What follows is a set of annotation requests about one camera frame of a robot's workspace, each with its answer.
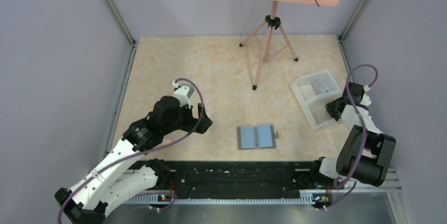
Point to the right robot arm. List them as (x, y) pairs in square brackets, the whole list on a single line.
[(367, 152)]

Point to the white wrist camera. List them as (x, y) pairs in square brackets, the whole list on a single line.
[(366, 100), (183, 93)]

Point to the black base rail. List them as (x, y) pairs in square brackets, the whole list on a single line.
[(223, 182)]

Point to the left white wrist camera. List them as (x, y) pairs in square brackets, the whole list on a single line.
[(183, 93)]

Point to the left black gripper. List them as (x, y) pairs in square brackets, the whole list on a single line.
[(193, 122)]

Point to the grey card holder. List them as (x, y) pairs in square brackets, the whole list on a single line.
[(256, 137)]

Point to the silver card in tray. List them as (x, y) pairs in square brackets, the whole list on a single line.
[(320, 86)]

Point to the white divided plastic tray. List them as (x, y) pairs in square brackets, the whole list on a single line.
[(312, 105)]

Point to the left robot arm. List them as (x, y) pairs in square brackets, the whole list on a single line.
[(99, 193)]

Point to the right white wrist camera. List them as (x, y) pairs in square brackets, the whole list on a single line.
[(366, 100)]

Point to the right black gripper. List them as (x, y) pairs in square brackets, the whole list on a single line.
[(329, 107)]

